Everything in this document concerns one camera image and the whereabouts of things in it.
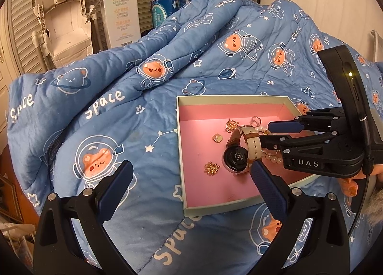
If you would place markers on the gold pendant charm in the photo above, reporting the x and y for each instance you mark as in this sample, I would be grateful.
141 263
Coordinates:
231 126

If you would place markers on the tall white carton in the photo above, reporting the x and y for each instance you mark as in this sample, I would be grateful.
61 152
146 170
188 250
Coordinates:
121 14

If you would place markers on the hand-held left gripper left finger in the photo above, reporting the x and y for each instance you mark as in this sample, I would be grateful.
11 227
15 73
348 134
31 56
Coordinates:
115 191

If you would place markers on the pale green pink-lined box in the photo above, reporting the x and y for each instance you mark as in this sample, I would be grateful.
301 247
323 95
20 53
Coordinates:
203 149

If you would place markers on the beige slatted shutter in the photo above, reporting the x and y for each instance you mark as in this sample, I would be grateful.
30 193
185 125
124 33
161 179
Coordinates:
24 8

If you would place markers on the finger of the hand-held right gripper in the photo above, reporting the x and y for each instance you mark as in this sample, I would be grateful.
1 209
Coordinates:
275 142
284 127

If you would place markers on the blue plastic packet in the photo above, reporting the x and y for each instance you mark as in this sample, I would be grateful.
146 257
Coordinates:
161 8

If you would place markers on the white baby high chair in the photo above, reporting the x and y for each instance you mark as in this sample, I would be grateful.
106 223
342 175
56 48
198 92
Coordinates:
65 23

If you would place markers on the small gold charm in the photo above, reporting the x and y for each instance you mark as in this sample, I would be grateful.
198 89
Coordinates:
216 137

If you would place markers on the gold snowflake charm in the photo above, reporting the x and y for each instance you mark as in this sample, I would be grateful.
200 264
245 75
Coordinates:
211 168

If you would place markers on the person's right hand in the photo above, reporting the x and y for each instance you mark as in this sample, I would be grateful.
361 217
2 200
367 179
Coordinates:
348 186

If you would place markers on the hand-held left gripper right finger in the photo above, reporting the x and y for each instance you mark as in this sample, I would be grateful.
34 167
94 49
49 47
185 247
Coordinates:
269 191

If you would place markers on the blue bear printed blanket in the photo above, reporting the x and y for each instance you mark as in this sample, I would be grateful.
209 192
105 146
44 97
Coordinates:
119 83

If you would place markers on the brown wooden cabinet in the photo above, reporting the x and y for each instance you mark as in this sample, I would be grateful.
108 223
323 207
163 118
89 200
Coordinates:
18 161

